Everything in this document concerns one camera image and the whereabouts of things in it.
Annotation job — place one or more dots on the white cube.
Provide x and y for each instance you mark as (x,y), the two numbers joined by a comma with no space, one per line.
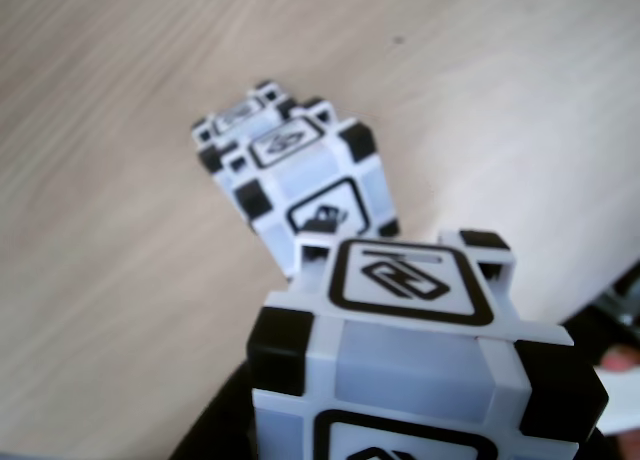
(400,380)
(235,120)
(320,180)

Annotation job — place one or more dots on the person's hand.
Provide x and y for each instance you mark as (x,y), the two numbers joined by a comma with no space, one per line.
(622,361)

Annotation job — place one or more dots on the white paper slip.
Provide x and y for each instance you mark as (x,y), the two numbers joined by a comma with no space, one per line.
(622,405)

